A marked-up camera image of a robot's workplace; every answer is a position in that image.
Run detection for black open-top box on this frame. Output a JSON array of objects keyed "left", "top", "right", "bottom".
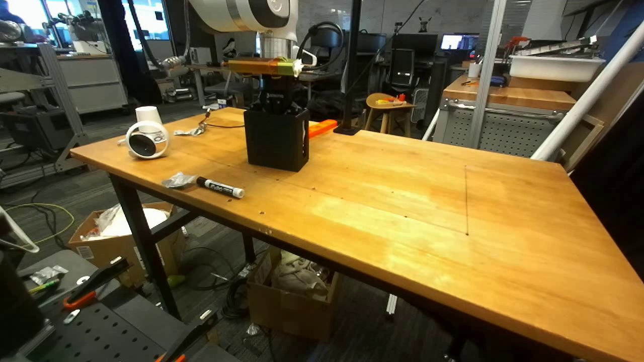
[{"left": 244, "top": 107, "right": 310, "bottom": 173}]

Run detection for orange plastic block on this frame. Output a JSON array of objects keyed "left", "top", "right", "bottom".
[{"left": 308, "top": 119, "right": 338, "bottom": 139}]

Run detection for black pole with base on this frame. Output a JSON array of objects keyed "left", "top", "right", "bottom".
[{"left": 334, "top": 0, "right": 363, "bottom": 136}]

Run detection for black and white marker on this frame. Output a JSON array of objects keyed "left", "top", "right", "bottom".
[{"left": 196, "top": 176, "right": 246, "bottom": 200}]

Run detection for wooden stool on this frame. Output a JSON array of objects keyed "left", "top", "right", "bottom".
[{"left": 364, "top": 93, "right": 417, "bottom": 136}]

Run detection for black office chair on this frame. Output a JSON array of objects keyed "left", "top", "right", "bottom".
[{"left": 386, "top": 48, "right": 417, "bottom": 97}]

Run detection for white paper cup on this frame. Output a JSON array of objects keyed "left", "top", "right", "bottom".
[{"left": 134, "top": 106, "right": 163, "bottom": 132}]

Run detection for crumpled clear plastic wrapper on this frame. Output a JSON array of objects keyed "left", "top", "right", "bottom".
[{"left": 162, "top": 171, "right": 197, "bottom": 190}]

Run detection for white round speaker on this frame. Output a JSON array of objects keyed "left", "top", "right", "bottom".
[{"left": 119, "top": 121, "right": 170, "bottom": 160}]

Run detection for white cabinet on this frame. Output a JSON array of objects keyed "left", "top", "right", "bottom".
[{"left": 57, "top": 52, "right": 129, "bottom": 115}]

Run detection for monitor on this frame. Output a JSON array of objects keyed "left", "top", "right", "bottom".
[{"left": 440, "top": 33, "right": 480, "bottom": 51}]

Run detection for cardboard box with cloth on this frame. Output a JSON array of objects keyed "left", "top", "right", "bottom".
[{"left": 246, "top": 246, "right": 341, "bottom": 343}]

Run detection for cardboard box with white bags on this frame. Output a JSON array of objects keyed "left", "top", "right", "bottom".
[{"left": 67, "top": 202, "right": 188, "bottom": 288}]

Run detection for workbench with wooden top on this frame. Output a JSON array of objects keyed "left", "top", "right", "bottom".
[{"left": 432, "top": 74, "right": 578, "bottom": 159}]

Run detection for white plastic bin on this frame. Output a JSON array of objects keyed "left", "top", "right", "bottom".
[{"left": 509, "top": 54, "right": 606, "bottom": 83}]

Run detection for black perforated table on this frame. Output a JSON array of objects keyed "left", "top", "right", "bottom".
[{"left": 0, "top": 249, "right": 242, "bottom": 362}]

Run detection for white slanted pole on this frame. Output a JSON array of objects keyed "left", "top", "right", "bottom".
[{"left": 530, "top": 20, "right": 644, "bottom": 162}]

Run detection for thin black cable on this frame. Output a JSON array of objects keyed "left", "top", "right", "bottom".
[{"left": 203, "top": 108, "right": 246, "bottom": 129}]

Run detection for aluminium post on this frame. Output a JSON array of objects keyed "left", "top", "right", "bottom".
[{"left": 469, "top": 0, "right": 508, "bottom": 150}]

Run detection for grey metal frame rack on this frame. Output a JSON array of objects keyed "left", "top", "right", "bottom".
[{"left": 0, "top": 42, "right": 90, "bottom": 190}]

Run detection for yellow cable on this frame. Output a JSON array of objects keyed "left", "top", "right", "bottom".
[{"left": 4, "top": 202, "right": 76, "bottom": 245}]

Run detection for black clamp with orange handle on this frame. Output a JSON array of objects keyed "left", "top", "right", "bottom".
[
  {"left": 155, "top": 309, "right": 220, "bottom": 362},
  {"left": 62, "top": 256, "right": 132, "bottom": 310}
]

